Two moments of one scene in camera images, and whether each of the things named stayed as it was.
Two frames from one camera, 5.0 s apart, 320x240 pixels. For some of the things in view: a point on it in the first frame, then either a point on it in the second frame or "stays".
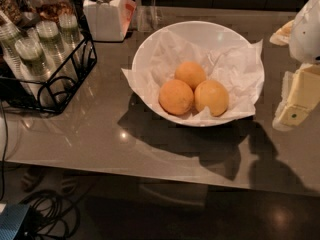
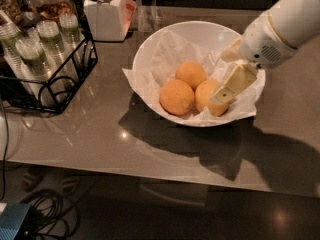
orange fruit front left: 176,97 stays
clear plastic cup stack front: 34,64 stays
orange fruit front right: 213,95 stays
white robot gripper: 306,34 to 263,43
